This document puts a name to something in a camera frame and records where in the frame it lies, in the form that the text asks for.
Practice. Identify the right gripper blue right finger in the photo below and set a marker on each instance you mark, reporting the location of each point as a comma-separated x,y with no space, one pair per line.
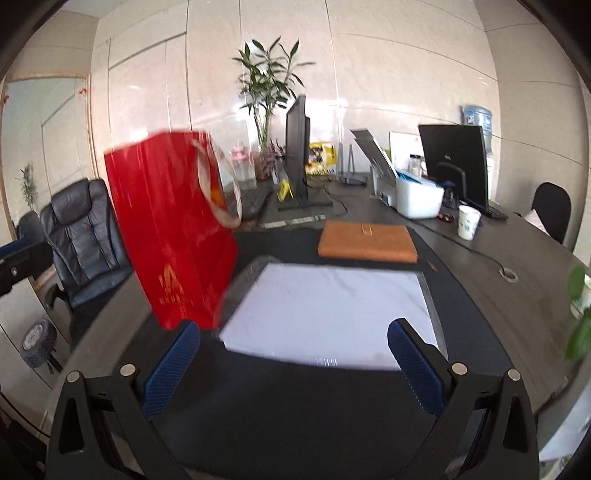
423,365

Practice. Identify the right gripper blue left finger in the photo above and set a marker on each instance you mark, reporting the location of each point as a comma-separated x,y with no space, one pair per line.
163,380

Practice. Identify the red paper gift bag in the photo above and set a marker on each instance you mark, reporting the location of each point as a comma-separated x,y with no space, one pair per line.
176,227

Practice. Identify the black leather armchair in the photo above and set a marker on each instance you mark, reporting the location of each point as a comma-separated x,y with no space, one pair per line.
89,255

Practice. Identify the black desk mat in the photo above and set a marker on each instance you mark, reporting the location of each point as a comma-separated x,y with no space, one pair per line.
255,418

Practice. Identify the white paper stack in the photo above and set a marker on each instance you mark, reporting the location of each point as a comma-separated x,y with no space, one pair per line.
325,316

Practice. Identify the brown leather notebook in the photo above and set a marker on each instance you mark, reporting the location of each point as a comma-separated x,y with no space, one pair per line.
367,242

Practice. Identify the green leafy plant right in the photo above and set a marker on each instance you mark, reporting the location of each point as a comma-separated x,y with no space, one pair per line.
578,288

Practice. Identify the white paper cup green print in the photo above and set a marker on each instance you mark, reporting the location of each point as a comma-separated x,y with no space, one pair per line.
468,222

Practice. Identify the white printer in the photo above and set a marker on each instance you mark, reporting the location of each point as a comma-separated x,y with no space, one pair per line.
411,196

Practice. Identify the black keyboard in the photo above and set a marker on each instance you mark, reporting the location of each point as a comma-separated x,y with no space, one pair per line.
254,201

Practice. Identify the black office chair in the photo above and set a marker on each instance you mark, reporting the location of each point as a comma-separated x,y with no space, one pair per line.
553,207

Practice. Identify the black wifi router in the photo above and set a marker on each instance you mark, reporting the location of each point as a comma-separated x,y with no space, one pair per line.
346,169

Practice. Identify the black monitor right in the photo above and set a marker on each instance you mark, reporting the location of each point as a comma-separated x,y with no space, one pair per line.
456,154

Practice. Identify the black monitor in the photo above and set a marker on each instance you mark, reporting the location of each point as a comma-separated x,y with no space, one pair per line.
298,129
456,154

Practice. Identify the yellow phone stand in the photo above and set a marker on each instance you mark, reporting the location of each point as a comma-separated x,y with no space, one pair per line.
285,192

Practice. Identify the pink water bottle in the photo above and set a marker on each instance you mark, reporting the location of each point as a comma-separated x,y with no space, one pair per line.
242,163

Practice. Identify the yellow snack bag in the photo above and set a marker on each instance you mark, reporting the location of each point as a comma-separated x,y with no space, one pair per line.
322,159

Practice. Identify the purple leaf plant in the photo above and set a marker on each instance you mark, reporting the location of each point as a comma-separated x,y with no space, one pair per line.
269,161

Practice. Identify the blue water jug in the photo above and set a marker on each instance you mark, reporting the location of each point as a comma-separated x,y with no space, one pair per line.
474,115

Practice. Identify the black monitor left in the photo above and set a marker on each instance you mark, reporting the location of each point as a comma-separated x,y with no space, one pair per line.
298,129

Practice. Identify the bamboo plant in vase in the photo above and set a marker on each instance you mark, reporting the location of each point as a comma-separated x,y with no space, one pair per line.
268,82

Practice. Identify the wall mirror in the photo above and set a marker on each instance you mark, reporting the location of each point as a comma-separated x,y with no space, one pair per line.
45,142

